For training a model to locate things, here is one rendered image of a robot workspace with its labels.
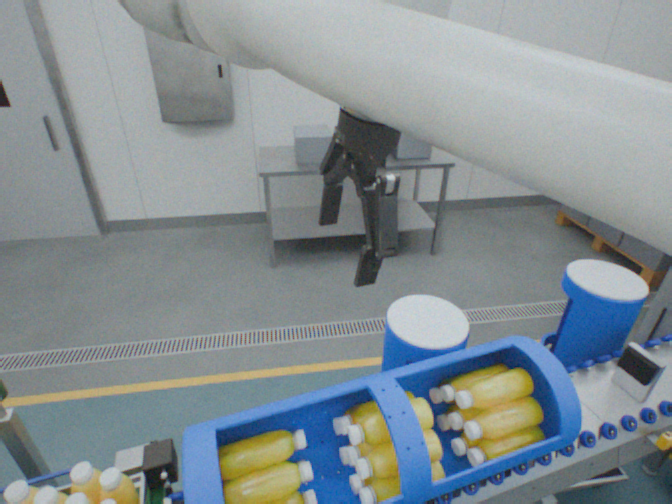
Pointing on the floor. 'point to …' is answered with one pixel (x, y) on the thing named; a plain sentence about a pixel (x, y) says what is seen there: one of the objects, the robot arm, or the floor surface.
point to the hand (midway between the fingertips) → (345, 245)
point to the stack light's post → (22, 446)
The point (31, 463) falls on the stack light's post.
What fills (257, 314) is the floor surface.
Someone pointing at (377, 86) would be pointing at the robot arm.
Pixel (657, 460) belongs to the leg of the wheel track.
